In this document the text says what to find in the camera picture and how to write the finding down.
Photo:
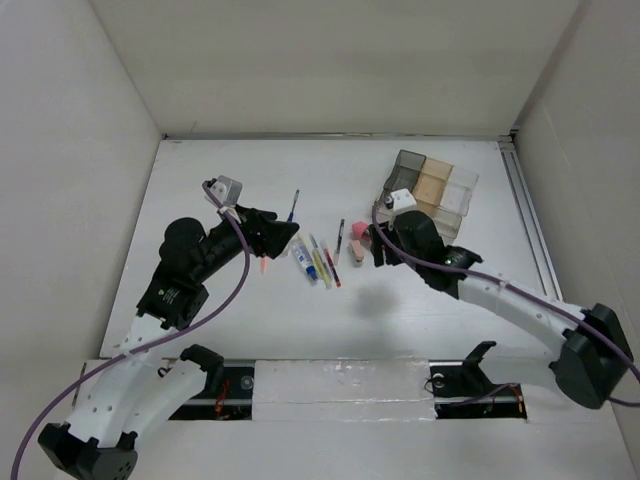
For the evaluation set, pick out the red gel pen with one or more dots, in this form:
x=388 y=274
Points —
x=331 y=264

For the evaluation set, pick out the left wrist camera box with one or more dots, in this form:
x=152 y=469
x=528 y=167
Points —
x=223 y=191

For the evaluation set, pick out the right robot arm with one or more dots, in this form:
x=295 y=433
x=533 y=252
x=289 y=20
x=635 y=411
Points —
x=589 y=351

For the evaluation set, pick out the clear compartment desk organizer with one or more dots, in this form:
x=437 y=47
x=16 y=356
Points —
x=441 y=190

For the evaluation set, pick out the yellow highlighter pen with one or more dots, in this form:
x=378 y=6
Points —
x=288 y=247
x=320 y=264

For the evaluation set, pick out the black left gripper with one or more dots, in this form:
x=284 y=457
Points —
x=263 y=233

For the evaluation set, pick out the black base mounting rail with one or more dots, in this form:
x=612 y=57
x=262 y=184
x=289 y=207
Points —
x=349 y=391

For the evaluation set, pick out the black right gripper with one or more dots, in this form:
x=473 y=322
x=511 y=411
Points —
x=377 y=249

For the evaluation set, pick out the black gel pen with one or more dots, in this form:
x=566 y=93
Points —
x=339 y=241

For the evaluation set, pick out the blue white glue tube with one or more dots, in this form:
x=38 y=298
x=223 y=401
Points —
x=304 y=259

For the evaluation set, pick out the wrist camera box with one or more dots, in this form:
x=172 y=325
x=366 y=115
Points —
x=223 y=191
x=398 y=202

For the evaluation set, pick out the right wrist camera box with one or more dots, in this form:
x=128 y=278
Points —
x=398 y=202

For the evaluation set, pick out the blue ballpoint pen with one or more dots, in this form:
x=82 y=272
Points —
x=293 y=207

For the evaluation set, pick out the pink eraser roll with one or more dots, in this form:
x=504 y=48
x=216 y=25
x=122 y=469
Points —
x=360 y=231

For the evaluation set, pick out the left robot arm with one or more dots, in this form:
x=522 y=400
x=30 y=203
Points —
x=131 y=400

